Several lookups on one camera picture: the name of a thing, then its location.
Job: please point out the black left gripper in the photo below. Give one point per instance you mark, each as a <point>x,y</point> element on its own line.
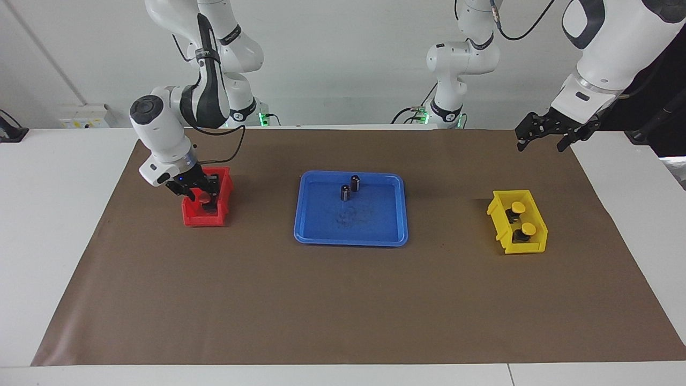
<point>568,122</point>

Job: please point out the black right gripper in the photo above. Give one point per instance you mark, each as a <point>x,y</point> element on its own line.
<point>190,181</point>

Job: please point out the yellow push button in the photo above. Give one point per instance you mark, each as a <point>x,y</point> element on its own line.
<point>528,229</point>
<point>517,207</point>

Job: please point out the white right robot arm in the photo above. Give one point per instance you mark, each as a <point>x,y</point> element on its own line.
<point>161,128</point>

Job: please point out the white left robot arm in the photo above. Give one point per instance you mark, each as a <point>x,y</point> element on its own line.
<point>605,48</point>

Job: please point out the blue plastic tray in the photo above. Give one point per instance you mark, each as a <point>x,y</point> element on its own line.
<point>370,225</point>

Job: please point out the red plastic bin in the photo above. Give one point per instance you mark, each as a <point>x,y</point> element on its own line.
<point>201,220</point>

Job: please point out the black stand pole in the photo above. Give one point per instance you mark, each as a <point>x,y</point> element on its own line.
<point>656,126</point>

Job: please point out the yellow plastic bin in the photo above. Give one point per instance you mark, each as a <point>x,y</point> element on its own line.
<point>522,247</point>

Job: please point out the brown paper table mat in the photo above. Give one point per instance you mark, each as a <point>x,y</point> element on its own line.
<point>343,300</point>

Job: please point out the black device on table edge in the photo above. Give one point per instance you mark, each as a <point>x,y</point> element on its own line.
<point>10,133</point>

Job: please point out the white wall power outlet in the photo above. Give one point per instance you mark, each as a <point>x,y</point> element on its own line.
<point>86,117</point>

